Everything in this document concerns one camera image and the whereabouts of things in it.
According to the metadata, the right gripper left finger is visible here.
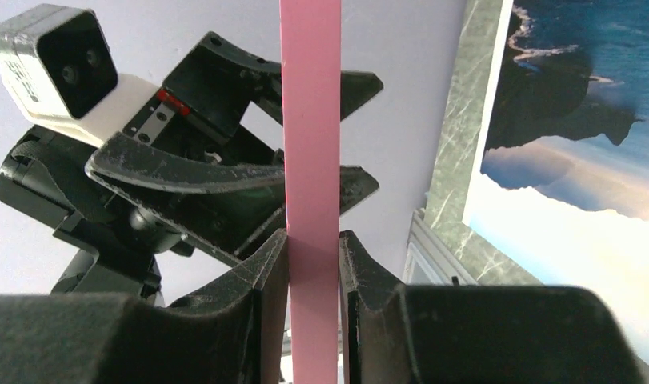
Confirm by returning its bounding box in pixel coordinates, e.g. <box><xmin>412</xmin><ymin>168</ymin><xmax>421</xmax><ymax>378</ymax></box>
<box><xmin>0</xmin><ymin>229</ymin><xmax>289</xmax><ymax>383</ymax></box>

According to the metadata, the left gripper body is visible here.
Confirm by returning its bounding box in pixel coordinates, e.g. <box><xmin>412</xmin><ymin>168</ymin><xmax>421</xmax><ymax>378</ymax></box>
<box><xmin>0</xmin><ymin>90</ymin><xmax>282</xmax><ymax>309</ymax></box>

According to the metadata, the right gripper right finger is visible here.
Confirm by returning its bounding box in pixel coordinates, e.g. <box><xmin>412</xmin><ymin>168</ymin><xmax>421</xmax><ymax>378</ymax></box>
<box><xmin>339</xmin><ymin>230</ymin><xmax>644</xmax><ymax>383</ymax></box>

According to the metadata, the pink picture frame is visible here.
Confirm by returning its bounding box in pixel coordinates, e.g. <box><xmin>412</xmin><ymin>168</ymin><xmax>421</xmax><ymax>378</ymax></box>
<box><xmin>279</xmin><ymin>1</ymin><xmax>341</xmax><ymax>383</ymax></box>

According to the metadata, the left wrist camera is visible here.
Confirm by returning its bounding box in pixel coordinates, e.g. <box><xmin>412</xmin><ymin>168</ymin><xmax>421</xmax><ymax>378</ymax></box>
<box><xmin>0</xmin><ymin>3</ymin><xmax>158</xmax><ymax>147</ymax></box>

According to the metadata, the seascape photo print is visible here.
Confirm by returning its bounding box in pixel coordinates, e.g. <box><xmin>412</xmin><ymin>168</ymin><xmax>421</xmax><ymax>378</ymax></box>
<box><xmin>463</xmin><ymin>0</ymin><xmax>649</xmax><ymax>365</ymax></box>

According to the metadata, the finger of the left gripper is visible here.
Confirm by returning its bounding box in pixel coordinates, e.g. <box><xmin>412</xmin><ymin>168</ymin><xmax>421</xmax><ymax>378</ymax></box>
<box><xmin>160</xmin><ymin>30</ymin><xmax>384</xmax><ymax>140</ymax></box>
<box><xmin>84</xmin><ymin>131</ymin><xmax>380</xmax><ymax>269</ymax></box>

